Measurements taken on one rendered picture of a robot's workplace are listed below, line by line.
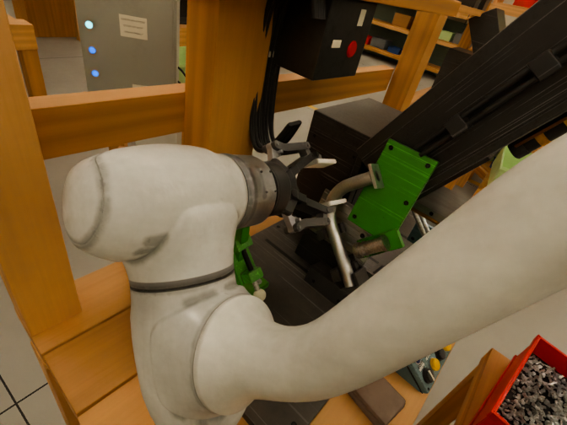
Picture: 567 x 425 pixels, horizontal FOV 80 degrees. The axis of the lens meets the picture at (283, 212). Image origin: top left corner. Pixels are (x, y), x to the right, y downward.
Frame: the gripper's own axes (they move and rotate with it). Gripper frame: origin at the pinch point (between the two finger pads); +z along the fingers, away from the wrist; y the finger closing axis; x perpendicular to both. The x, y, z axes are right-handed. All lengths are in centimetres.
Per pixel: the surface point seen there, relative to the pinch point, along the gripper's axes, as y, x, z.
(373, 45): 395, 206, 840
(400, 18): 415, 124, 824
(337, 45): 27.0, -4.1, 11.4
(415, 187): -4.4, -9.0, 20.8
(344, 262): -17.2, 10.0, 17.4
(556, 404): -58, -22, 36
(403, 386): -42.9, 1.2, 11.9
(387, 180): -1.4, -3.7, 20.8
